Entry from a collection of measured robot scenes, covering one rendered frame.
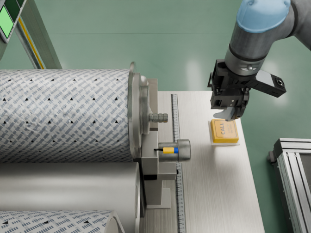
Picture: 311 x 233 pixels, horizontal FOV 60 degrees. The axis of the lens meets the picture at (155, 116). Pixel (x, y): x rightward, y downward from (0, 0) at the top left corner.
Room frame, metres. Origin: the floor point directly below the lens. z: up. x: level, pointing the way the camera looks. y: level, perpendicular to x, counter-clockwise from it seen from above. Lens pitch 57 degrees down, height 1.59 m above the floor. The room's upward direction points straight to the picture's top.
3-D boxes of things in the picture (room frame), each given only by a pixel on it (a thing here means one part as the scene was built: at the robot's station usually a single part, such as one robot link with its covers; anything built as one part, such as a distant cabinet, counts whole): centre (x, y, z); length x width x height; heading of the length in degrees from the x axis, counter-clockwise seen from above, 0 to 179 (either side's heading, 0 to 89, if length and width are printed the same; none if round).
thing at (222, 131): (0.40, -0.20, 0.91); 0.07 x 0.07 x 0.02; 0
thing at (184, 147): (0.20, -0.05, 1.18); 0.04 x 0.02 x 0.04; 0
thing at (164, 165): (0.20, -0.01, 1.05); 0.06 x 0.05 x 0.31; 90
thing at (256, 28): (0.40, -0.18, 1.28); 0.09 x 0.08 x 0.11; 114
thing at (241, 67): (0.40, -0.18, 1.21); 0.08 x 0.08 x 0.05
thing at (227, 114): (0.38, -0.18, 1.02); 0.06 x 0.03 x 0.09; 90
